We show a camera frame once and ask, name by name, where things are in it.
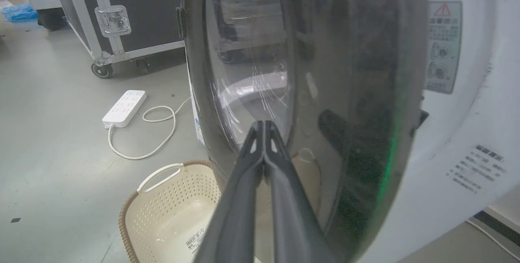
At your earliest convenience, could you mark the dark glass washing machine door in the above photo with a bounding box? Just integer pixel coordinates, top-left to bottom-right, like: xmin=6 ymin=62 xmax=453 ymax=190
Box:
xmin=179 ymin=0 xmax=430 ymax=263

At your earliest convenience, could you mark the black aluminium-edged flight case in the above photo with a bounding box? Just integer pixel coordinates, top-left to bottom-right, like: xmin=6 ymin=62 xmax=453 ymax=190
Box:
xmin=49 ymin=0 xmax=186 ymax=79

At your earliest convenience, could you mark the white power strip cable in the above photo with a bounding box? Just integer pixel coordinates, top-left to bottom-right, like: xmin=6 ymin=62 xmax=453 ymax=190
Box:
xmin=107 ymin=97 xmax=192 ymax=160

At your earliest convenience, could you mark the white washing machine body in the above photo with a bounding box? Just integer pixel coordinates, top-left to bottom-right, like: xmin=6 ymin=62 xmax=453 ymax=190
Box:
xmin=185 ymin=0 xmax=520 ymax=263

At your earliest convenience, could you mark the cream perforated laundry basket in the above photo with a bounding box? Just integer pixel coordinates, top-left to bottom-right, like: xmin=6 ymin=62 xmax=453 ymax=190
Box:
xmin=119 ymin=160 xmax=222 ymax=263

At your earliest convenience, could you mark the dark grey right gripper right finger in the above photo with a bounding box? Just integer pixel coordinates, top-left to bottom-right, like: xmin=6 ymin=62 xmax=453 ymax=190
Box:
xmin=264 ymin=121 xmax=336 ymax=263

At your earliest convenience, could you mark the grey warning sticker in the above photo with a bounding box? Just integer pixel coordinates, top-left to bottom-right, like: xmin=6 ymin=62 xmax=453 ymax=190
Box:
xmin=425 ymin=0 xmax=463 ymax=95

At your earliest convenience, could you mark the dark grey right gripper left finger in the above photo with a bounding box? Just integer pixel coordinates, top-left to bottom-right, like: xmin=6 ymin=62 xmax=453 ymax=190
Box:
xmin=194 ymin=121 xmax=265 ymax=263

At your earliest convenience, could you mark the white power strip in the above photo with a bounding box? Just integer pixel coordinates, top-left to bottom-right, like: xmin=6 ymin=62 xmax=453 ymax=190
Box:
xmin=102 ymin=90 xmax=147 ymax=129

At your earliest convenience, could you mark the blue cloth on floor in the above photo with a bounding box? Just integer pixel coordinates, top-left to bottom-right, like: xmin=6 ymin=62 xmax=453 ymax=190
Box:
xmin=1 ymin=3 xmax=39 ymax=22

